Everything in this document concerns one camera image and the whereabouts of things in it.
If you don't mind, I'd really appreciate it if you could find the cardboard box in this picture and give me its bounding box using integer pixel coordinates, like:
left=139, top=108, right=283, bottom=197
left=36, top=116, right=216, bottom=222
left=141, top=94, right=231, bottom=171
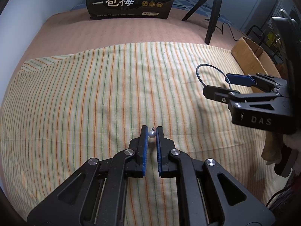
left=231, top=37, right=280, bottom=78

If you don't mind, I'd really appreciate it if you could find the black metal clothes rack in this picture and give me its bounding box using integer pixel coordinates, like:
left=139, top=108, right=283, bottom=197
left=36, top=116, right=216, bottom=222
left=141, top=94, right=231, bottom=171
left=245, top=0, right=284, bottom=65

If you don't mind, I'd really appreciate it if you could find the pearl earring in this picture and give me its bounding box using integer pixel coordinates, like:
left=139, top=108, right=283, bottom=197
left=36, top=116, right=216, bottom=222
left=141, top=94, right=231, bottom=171
left=148, top=123, right=156, bottom=139

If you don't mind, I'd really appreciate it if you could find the tan bed sheet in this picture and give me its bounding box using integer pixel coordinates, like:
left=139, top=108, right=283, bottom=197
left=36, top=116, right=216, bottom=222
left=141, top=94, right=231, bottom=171
left=2, top=9, right=233, bottom=105

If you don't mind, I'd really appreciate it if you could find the black power cable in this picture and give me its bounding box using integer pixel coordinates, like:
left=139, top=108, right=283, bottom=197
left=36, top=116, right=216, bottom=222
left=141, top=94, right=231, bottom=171
left=204, top=16, right=242, bottom=42

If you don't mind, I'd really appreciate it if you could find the yellow box on rack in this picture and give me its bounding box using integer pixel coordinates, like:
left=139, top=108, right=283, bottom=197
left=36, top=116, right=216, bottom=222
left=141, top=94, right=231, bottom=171
left=266, top=32, right=277, bottom=47

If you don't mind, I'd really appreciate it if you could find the thin dark bangle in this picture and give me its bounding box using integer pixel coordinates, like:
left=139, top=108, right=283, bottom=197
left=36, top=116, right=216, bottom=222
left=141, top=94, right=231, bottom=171
left=195, top=63, right=232, bottom=90

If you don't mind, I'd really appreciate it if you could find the black tripod stand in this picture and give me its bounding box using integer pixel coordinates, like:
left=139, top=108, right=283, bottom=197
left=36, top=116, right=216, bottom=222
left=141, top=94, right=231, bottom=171
left=181, top=0, right=228, bottom=46

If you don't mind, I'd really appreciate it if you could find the striped yellow cloth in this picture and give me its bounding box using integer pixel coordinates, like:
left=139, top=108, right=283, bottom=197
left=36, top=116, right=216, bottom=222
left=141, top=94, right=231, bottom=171
left=1, top=42, right=287, bottom=218

